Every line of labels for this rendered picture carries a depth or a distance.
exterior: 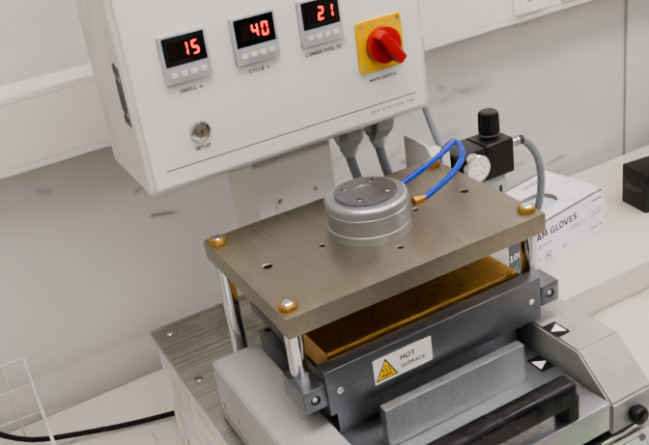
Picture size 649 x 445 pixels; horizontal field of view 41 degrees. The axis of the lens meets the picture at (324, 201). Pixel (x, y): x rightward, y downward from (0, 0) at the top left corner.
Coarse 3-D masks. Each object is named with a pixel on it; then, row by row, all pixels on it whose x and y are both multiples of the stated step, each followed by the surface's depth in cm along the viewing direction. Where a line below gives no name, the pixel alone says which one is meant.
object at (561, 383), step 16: (544, 384) 74; (560, 384) 74; (528, 400) 73; (544, 400) 73; (560, 400) 73; (576, 400) 74; (496, 416) 71; (512, 416) 71; (528, 416) 72; (544, 416) 73; (560, 416) 76; (576, 416) 75; (448, 432) 71; (464, 432) 70; (480, 432) 70; (496, 432) 71; (512, 432) 72
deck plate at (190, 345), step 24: (216, 312) 107; (168, 336) 104; (192, 336) 103; (216, 336) 102; (168, 360) 100; (192, 360) 99; (192, 384) 94; (216, 384) 94; (216, 408) 90; (624, 432) 79
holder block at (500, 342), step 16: (272, 336) 89; (512, 336) 85; (272, 352) 89; (480, 352) 83; (288, 368) 86; (448, 368) 82; (400, 384) 80; (416, 384) 81; (368, 400) 78; (384, 400) 79; (336, 416) 78; (352, 416) 78; (368, 416) 79
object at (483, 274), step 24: (480, 264) 84; (504, 264) 83; (432, 288) 81; (456, 288) 81; (480, 288) 80; (360, 312) 79; (384, 312) 79; (408, 312) 78; (432, 312) 78; (312, 336) 77; (336, 336) 76; (360, 336) 76; (312, 360) 79
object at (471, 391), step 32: (512, 352) 79; (448, 384) 77; (480, 384) 79; (512, 384) 81; (576, 384) 80; (384, 416) 74; (416, 416) 76; (448, 416) 78; (480, 416) 78; (608, 416) 78
